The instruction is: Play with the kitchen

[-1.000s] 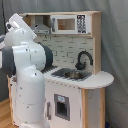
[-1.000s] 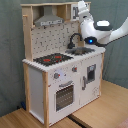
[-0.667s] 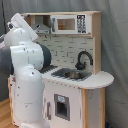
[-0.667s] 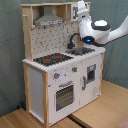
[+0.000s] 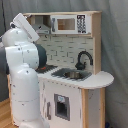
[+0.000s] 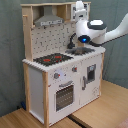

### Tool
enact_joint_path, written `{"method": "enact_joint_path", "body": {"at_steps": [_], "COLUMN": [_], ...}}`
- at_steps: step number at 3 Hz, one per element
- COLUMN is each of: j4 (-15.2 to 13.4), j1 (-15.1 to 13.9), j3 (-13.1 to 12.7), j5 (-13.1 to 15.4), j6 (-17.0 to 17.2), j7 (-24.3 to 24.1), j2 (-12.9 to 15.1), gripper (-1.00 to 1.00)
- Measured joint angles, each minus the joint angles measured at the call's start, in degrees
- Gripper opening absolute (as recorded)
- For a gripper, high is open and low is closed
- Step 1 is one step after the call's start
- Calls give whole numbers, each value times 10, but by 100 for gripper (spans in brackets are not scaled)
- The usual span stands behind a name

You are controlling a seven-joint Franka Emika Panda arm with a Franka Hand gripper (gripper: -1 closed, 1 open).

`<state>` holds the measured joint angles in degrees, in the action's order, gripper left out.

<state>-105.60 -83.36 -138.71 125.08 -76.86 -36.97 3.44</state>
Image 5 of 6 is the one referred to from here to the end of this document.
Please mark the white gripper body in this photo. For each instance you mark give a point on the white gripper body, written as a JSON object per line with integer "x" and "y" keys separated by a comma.
{"x": 21, "y": 22}

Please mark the white toy microwave door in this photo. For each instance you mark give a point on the white toy microwave door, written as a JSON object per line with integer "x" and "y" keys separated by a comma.
{"x": 71, "y": 24}

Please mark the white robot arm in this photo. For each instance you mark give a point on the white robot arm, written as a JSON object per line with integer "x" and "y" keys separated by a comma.
{"x": 19, "y": 58}

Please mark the wooden toy kitchen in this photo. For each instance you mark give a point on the wooden toy kitchen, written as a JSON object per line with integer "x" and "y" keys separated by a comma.
{"x": 55, "y": 70}

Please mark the grey range hood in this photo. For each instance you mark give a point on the grey range hood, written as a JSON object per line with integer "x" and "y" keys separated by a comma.
{"x": 42, "y": 29}

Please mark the black toy stovetop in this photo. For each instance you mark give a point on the black toy stovetop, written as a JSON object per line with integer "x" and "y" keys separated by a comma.
{"x": 46, "y": 68}

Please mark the black toy faucet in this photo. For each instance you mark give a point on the black toy faucet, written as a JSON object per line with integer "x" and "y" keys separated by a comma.
{"x": 84, "y": 61}

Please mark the grey toy sink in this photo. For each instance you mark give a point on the grey toy sink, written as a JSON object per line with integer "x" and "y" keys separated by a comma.
{"x": 71, "y": 74}

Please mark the white dishwasher door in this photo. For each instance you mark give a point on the white dishwasher door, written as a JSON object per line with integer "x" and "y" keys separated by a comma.
{"x": 63, "y": 105}

